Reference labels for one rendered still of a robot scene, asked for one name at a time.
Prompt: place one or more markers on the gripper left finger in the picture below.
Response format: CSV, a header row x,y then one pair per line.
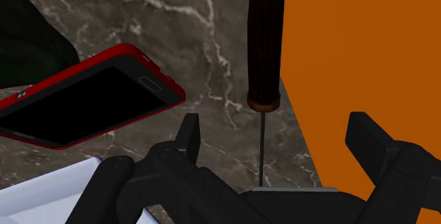
x,y
179,178

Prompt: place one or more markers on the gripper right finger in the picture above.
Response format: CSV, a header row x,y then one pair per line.
x,y
389,158

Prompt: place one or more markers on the dark green rounded object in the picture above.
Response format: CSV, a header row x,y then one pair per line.
x,y
27,44

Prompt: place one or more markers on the red smartphone with black screen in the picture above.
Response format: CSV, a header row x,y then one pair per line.
x,y
86,102

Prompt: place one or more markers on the white flat box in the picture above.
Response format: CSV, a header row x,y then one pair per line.
x,y
44,195

